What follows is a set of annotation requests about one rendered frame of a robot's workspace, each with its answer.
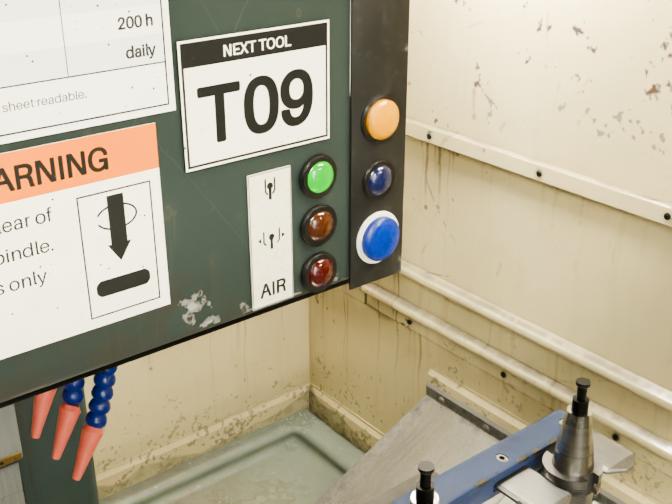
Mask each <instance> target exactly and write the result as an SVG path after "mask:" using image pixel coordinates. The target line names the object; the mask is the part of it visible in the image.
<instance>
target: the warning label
mask: <svg viewBox="0 0 672 504"><path fill-rule="evenodd" d="M168 304H170V292H169V280H168V268H167V256H166V244H165V233H164V221H163V209H162V197H161V185H160V173H159V161H158V150H157V138H156V126H155V123H149V124H144V125H139V126H134V127H129V128H124V129H119V130H114V131H109V132H104V133H99V134H94V135H89V136H84V137H80V138H75V139H70V140H65V141H60V142H55V143H50V144H45V145H40V146H35V147H30V148H25V149H20V150H15V151H10V152H5V153H0V360H2V359H5V358H8V357H11V356H14V355H17V354H20V353H23V352H26V351H29V350H32V349H35V348H38V347H41V346H44V345H47V344H50V343H53V342H56V341H59V340H62V339H65V338H68V337H71V336H74V335H77V334H80V333H83V332H86V331H90V330H93V329H96V328H99V327H102V326H105V325H108V324H111V323H114V322H117V321H120V320H123V319H126V318H129V317H132V316H135V315H138V314H141V313H144V312H147V311H150V310H153V309H156V308H159V307H162V306H165V305H168Z"/></svg>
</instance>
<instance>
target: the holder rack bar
mask: <svg viewBox="0 0 672 504"><path fill-rule="evenodd" d="M565 413H566V412H564V411H563V410H561V409H558V410H556V411H554V412H552V413H550V414H549V415H547V416H545V417H543V418H541V419H540V420H538V421H536V422H534V423H532V424H530V425H529V426H527V427H525V428H523V429H521V430H520V431H518V432H516V433H514V434H512V435H511V436H509V437H507V438H505V439H503V440H501V441H500V442H498V443H496V444H494V445H492V446H491V447H489V448H487V449H485V450H483V451H482V452H480V453H478V454H476V455H474V456H472V457H471V458H469V459H467V460H465V461H463V462H462V463H460V464H458V465H456V466H454V467H453V468H451V469H449V470H447V471H445V472H443V473H442V474H440V475H438V476H436V477H434V478H433V479H431V481H433V482H434V484H435V492H436V493H437V494H438V496H439V503H440V504H483V503H484V502H486V501H488V500H489V499H491V498H493V497H494V496H496V495H498V494H499V493H501V492H499V491H498V490H496V489H495V488H494V485H495V484H496V482H498V481H499V480H501V479H503V478H505V477H506V476H508V475H510V474H511V473H513V472H515V471H516V470H518V469H520V468H522V467H523V466H529V467H530V468H532V469H533V470H535V471H538V470H540V469H541V468H542V458H543V455H544V453H545V452H546V451H548V452H550V453H551V454H553V451H554V448H555V445H556V442H557V439H558V435H559V432H560V429H561V426H562V423H563V419H564V416H565ZM415 490H416V488H414V489H413V490H411V491H409V492H407V493H405V494H404V495H402V496H400V497H398V498H396V499H395V500H393V501H391V502H389V503H387V504H409V501H410V496H411V494H412V492H413V491H415Z"/></svg>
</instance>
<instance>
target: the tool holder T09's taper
mask: <svg viewBox="0 0 672 504"><path fill-rule="evenodd" d="M571 407H572V404H570V405H569V406H568V407H567V410H566V413H565V416H564V419H563V423H562V426H561V429H560V432H559V435H558V439H557V442H556V445H555V448H554V451H553V455H552V458H551V462H552V465H553V466H554V468H555V469H556V470H558V471H559V472H561V473H563V474H566V475H569V476H576V477H579V476H585V475H588V474H590V473H591V472H592V471H593V470H594V442H593V417H592V409H591V408H590V407H589V408H588V413H587V414H585V415H578V414H575V413H573V412H572V410H571Z"/></svg>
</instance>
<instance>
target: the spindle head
mask: <svg viewBox="0 0 672 504"><path fill-rule="evenodd" d="M168 9H169V22H170V36H171V49H172V63H173V76H174V90H175V103H176V110H174V111H169V112H164V113H159V114H153V115H148V116H143V117H138V118H133V119H128V120H123V121H118V122H113V123H108V124H102V125H97V126H92V127H87V128H82V129H77V130H72V131H67V132H62V133H57V134H51V135H46V136H41V137H36V138H31V139H26V140H21V141H16V142H11V143H6V144H0V153H5V152H10V151H15V150H20V149H25V148H30V147H35V146H40V145H45V144H50V143H55V142H60V141H65V140H70V139H75V138H80V137H84V136H89V135H94V134H99V133H104V132H109V131H114V130H119V129H124V128H129V127H134V126H139V125H144V124H149V123H155V126H156V138H157V150H158V161H159V173H160V185H161V197H162V209H163V221H164V233H165V244H166V256H167V268H168V280H169V292H170V304H168V305H165V306H162V307H159V308H156V309H153V310H150V311H147V312H144V313H141V314H138V315H135V316H132V317H129V318H126V319H123V320H120V321H117V322H114V323H111V324H108V325H105V326H102V327H99V328H96V329H93V330H90V331H86V332H83V333H80V334H77V335H74V336H71V337H68V338H65V339H62V340H59V341H56V342H53V343H50V344H47V345H44V346H41V347H38V348H35V349H32V350H29V351H26V352H23V353H20V354H17V355H14V356H11V357H8V358H5V359H2V360H0V408H3V407H6V406H9V405H11V404H14V403H17V402H20V401H23V400H25V399H28V398H31V397H34V396H36V395H39V394H42V393H45V392H48V391H50V390H53V389H56V388H59V387H61V386H64V385H67V384H70V383H73V382H75V381H78V380H81V379H84V378H86V377H89V376H92V375H95V374H98V373H100V372H103V371H106V370H109V369H111V368H114V367H117V366H120V365H123V364H125V363H128V362H131V361H134V360H136V359H139V358H142V357H145V356H148V355H150V354H153V353H156V352H159V351H161V350H164V349H167V348H170V347H173V346H175V345H178V344H181V343H184V342H186V341H189V340H192V339H195V338H198V337H200V336H203V335H206V334H209V333H211V332H214V331H217V330H220V329H223V328H225V327H228V326H231V325H234V324H236V323H239V322H242V321H245V320H248V319H250V318H253V317H256V316H259V315H261V314H264V313H267V312H270V311H273V310H275V309H278V308H281V307H284V306H286V305H289V304H292V303H295V302H297V301H300V300H303V299H306V298H309V297H311V296H314V295H317V294H320V293H322V292H325V291H328V290H331V289H334V288H336V287H339V286H342V285H345V284H347V283H349V195H350V0H168ZM323 19H329V104H330V138H328V139H324V140H320V141H316V142H311V143H307V144H303V145H299V146H295V147H291V148H287V149H282V150H278V151H274V152H270V153H266V154H262V155H258V156H253V157H249V158H245V159H241V160H237V161H233V162H229V163H224V164H220V165H216V166H212V167H208V168H204V169H200V170H195V171H191V172H187V173H186V172H185V168H184V154H183V140H182V126H181V113H180V99H179V85H178V71H177V57H176V43H175V42H176V41H181V40H188V39H195V38H202V37H208V36H215V35H222V34H229V33H235V32H242V31H249V30H256V29H262V28H269V27H276V26H283V25H289V24H296V23H303V22H310V21H316V20H323ZM318 154H324V155H327V156H329V157H331V158H332V159H333V160H334V162H335V164H336V167H337V178H336V181H335V184H334V186H333V187H332V189H331V190H330V191H329V192H328V193H327V194H326V195H325V196H323V197H321V198H311V197H309V196H307V195H305V194H304V193H303V191H302V190H301V187H300V173H301V170H302V168H303V166H304V164H305V163H306V162H307V161H308V160H309V159H310V158H311V157H313V156H315V155H318ZM288 165H290V166H291V206H292V252H293V297H291V298H288V299H285V300H282V301H279V302H277V303H274V304H271V305H268V306H265V307H263V308H260V309H257V310H254V311H253V310H252V292H251V269H250V245H249V222H248V199H247V176H249V175H253V174H257V173H261V172H265V171H268V170H272V169H276V168H280V167H284V166H288ZM318 204H326V205H328V206H330V207H332V208H333V209H334V211H335V213H336V216H337V226H336V230H335V232H334V234H333V236H332V237H331V238H330V240H329V241H328V242H326V243H325V244H323V245H321V246H318V247H314V246H310V245H308V244H307V243H305V242H304V241H303V239H302V237H301V232H300V228H301V223H302V220H303V217H304V216H305V214H306V213H307V211H308V210H309V209H311V208H312V207H313V206H315V205H318ZM322 251H324V252H328V253H330V254H331V255H333V256H334V258H335V259H336V262H337V272H336V276H335V278H334V280H333V282H332V283H331V284H330V286H329V287H328V288H326V289H325V290H323V291H321V292H318V293H313V292H310V291H308V290H307V289H305V288H304V286H303V284H302V281H301V274H302V269H303V267H304V265H305V263H306V261H307V260H308V259H309V258H310V257H311V256H312V255H314V254H315V253H318V252H322Z"/></svg>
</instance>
